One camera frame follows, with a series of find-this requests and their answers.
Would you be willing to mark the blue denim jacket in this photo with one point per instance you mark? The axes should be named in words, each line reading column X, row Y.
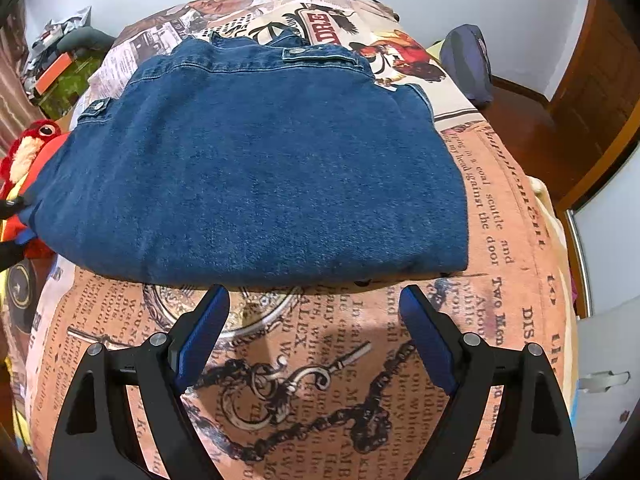
column 245, row 164

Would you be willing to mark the red plush toy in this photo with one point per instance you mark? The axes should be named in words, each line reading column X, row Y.
column 20, row 168

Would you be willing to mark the green patterned box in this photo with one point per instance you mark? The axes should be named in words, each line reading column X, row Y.
column 68, row 88

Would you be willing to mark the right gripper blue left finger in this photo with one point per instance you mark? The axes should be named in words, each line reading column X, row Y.
column 95, row 436

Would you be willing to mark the striped pink curtain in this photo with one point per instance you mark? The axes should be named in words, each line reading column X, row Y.
column 16, row 111

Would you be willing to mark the dark grey cushion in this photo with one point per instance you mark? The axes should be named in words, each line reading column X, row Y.
column 85, row 37

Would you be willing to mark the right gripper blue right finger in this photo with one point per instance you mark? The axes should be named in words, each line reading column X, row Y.
column 532, row 437

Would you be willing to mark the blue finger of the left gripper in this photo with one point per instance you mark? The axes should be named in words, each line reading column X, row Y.
column 13, row 251
column 12, row 206

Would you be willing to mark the orange box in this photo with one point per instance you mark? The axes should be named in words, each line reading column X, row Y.
column 51, row 74

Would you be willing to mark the newspaper print bed cover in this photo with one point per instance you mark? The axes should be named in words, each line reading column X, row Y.
column 323, row 383

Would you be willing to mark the grey blue backpack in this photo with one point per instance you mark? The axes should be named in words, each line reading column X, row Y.
column 465, row 58

